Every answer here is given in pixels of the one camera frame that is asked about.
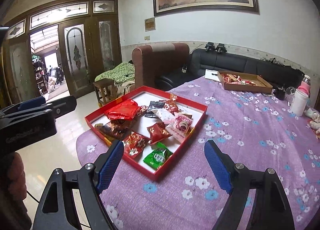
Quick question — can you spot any gold brown snack bag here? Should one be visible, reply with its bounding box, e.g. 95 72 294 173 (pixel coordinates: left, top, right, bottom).
94 119 136 141

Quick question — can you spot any white notebook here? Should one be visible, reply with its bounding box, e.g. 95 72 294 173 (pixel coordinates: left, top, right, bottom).
204 69 220 82

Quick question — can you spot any black snack packet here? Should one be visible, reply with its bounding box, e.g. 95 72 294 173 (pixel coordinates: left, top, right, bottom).
144 101 164 118

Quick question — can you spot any small black pouch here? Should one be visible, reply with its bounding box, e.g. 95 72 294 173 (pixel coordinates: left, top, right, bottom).
273 87 286 101

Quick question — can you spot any pink thermos bottle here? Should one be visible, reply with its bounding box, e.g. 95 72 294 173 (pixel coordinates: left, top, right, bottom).
298 74 311 96

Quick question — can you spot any brown cardboard snack tray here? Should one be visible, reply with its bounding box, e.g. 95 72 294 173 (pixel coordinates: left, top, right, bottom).
217 71 273 94

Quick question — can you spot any white plush toy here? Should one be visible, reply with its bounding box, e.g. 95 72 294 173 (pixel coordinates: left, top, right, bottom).
305 108 320 134

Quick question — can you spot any green snack packet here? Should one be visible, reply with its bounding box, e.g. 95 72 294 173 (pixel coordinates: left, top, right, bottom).
143 142 173 170

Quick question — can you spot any purple floral tablecloth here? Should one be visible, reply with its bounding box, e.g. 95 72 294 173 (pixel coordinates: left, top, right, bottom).
76 75 320 230

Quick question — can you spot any red floral snack packet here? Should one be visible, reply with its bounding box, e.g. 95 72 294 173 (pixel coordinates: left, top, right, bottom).
123 131 150 159

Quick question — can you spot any brown armchair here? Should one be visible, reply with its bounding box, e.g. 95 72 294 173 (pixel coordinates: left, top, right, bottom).
131 43 189 91

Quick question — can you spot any white plastic jar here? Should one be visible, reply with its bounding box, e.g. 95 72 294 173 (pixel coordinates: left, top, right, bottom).
290 89 309 116

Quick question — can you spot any black leather sofa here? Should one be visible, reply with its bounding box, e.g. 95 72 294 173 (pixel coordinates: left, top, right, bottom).
155 49 304 91

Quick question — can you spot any red gold snack packet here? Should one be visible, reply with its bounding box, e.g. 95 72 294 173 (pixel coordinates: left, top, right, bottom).
147 122 171 145

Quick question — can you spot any wooden glass door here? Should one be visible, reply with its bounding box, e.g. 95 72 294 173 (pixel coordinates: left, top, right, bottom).
1 0 122 106

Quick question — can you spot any green patterned cushion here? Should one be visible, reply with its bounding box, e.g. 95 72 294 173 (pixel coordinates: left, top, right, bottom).
94 62 135 83

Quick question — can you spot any red gold square packet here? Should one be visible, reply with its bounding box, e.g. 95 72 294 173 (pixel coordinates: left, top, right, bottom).
163 100 179 114

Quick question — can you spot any strawberry pink snack packet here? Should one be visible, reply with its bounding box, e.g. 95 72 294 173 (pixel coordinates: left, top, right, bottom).
165 112 193 143

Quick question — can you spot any long red snack pack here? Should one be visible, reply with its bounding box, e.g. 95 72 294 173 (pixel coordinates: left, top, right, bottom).
104 99 140 121

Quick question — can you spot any pink white snack packet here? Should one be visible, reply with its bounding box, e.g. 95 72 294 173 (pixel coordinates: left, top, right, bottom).
155 108 175 124

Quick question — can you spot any small wooden stool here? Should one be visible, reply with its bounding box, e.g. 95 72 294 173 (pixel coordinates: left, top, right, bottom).
93 79 117 107

